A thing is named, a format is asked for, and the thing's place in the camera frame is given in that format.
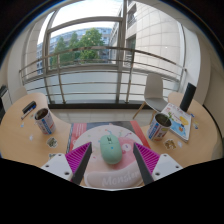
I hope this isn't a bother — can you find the black cylindrical speaker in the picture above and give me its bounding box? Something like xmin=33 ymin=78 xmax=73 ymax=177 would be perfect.
xmin=179 ymin=82 xmax=197 ymax=113

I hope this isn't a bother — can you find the small round sticker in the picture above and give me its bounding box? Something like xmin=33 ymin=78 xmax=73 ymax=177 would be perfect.
xmin=46 ymin=137 xmax=59 ymax=149

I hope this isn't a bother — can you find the white chair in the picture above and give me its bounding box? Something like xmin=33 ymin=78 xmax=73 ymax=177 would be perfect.
xmin=132 ymin=72 xmax=169 ymax=125

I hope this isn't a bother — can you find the small yellow sticker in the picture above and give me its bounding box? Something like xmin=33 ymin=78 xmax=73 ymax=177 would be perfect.
xmin=164 ymin=138 xmax=177 ymax=150

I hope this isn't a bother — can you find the black and blue stapler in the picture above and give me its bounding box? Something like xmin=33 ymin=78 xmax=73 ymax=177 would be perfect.
xmin=20 ymin=100 xmax=38 ymax=120

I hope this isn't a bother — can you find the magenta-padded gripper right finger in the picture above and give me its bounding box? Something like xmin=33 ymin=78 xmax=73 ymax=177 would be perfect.
xmin=132 ymin=142 xmax=183 ymax=186

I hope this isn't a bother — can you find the mint green computer mouse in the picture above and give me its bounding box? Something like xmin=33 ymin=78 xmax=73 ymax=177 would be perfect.
xmin=99 ymin=134 xmax=123 ymax=165

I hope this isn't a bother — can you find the white picture booklet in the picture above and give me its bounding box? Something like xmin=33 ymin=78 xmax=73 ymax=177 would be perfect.
xmin=160 ymin=102 xmax=193 ymax=143

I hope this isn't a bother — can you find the red book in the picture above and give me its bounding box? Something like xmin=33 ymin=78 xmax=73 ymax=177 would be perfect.
xmin=68 ymin=120 xmax=152 ymax=154

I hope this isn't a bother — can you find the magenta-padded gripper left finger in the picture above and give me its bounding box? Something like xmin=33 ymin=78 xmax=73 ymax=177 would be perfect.
xmin=40 ymin=142 xmax=93 ymax=186

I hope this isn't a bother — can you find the pink and white mouse pad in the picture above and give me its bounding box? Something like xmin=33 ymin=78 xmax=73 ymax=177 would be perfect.
xmin=72 ymin=124 xmax=145 ymax=188

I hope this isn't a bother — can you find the printed white paper cup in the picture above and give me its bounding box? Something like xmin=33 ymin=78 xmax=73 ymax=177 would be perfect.
xmin=34 ymin=107 xmax=57 ymax=135
xmin=146 ymin=112 xmax=173 ymax=141

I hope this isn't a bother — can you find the black and white printer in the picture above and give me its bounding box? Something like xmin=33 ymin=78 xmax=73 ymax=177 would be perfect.
xmin=0 ymin=84 xmax=9 ymax=123

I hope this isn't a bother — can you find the metal balcony railing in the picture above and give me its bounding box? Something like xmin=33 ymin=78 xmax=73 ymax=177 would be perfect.
xmin=18 ymin=45 xmax=188 ymax=104

